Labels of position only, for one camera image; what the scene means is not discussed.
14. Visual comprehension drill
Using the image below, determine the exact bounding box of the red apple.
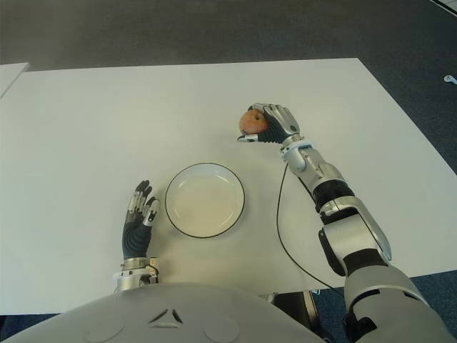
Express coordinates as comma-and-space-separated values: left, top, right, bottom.
238, 109, 269, 135

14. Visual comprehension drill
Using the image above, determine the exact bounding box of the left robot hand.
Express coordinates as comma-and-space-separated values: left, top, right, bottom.
121, 179, 163, 260

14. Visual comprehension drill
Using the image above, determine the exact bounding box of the grey robot torso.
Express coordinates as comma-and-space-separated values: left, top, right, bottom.
0, 282, 333, 343

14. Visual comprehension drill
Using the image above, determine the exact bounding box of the black metal frame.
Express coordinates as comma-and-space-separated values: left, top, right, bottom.
259, 290, 324, 343

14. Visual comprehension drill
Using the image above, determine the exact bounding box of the white plate black rim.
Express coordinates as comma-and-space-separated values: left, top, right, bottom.
164, 162, 247, 239

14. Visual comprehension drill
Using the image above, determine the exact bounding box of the white side table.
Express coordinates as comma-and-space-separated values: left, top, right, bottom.
0, 62, 30, 99

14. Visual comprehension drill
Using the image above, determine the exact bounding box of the black cable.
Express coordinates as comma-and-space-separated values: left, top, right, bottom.
276, 161, 346, 291

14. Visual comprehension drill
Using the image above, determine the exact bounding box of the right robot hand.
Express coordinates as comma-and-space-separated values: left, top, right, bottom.
236, 101, 302, 145

